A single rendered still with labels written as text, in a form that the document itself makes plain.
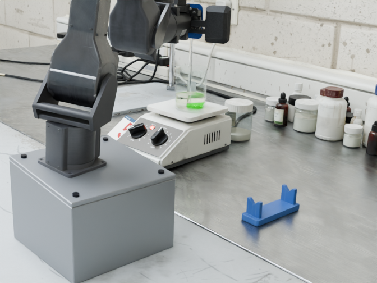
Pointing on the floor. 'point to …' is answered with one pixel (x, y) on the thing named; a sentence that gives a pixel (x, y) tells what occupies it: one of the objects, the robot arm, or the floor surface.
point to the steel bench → (249, 183)
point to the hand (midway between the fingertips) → (188, 18)
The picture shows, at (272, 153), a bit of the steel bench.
